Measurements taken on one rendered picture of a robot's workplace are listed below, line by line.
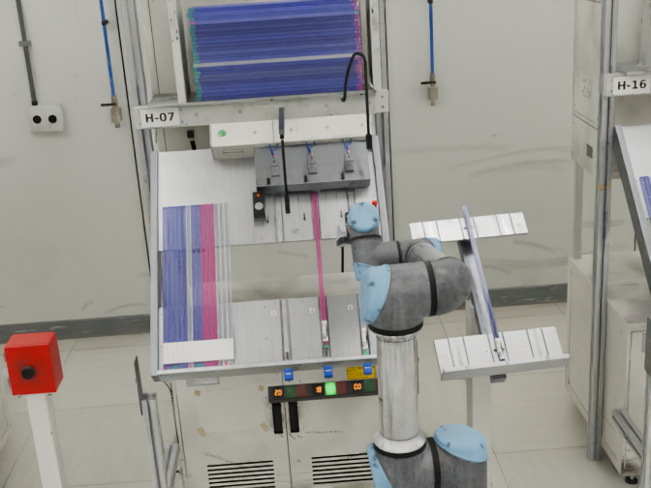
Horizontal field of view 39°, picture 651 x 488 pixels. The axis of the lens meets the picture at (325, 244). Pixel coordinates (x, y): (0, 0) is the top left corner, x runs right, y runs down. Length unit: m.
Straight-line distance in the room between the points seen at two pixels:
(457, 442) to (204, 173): 1.22
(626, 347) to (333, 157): 1.12
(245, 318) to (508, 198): 2.22
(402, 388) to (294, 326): 0.72
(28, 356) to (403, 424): 1.23
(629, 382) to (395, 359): 1.37
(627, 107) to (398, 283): 1.54
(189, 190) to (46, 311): 2.09
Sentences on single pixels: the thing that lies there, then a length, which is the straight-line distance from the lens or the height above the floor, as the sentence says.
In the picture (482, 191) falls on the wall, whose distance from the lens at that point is 4.57.
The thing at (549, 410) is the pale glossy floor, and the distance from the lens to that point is 3.85.
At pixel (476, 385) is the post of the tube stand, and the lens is 2.80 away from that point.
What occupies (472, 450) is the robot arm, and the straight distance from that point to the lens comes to 2.10.
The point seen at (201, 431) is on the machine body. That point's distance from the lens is 3.08.
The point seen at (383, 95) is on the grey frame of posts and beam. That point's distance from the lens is 2.88.
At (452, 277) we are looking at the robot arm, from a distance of 1.92.
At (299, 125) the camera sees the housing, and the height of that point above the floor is 1.30.
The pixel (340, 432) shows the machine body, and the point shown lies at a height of 0.31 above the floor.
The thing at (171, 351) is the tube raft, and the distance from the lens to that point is 2.65.
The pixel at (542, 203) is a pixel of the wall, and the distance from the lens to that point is 4.66.
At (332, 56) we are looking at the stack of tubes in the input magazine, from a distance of 2.82.
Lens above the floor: 1.86
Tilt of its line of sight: 19 degrees down
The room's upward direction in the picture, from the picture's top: 4 degrees counter-clockwise
